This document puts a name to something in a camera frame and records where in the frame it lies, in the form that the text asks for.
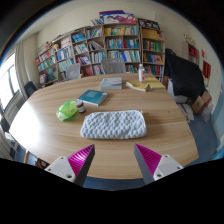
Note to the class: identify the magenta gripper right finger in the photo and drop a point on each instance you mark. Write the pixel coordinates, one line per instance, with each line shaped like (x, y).
(154, 166)

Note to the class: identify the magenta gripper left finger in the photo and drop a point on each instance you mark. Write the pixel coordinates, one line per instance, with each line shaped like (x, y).
(75, 167)

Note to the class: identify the white textured folded towel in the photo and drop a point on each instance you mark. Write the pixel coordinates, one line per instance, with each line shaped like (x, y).
(119, 125)

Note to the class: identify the teal book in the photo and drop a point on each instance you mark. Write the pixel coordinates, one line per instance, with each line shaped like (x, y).
(93, 97)

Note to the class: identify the cardboard box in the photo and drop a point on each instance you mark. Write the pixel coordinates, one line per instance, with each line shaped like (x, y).
(201, 102)

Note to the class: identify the yellow open book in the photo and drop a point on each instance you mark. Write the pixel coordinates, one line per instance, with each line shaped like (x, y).
(136, 85)

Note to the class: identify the yellow paper pad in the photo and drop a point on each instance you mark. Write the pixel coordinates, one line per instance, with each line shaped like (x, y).
(154, 83)

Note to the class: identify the grey book stack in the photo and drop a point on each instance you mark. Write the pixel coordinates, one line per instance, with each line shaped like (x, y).
(111, 83)

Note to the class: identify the dark blue chair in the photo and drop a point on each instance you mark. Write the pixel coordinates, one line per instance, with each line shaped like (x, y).
(30, 88)

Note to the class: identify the black cloth covered object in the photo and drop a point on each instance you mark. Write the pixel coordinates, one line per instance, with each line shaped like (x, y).
(186, 76)

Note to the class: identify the grey chair left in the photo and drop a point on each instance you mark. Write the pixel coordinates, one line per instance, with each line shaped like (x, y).
(73, 72)

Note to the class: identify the grey mesh chair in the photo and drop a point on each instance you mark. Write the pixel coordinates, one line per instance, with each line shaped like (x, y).
(114, 65)

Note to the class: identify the wooden bookshelf with books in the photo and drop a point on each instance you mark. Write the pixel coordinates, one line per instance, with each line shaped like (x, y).
(89, 46)

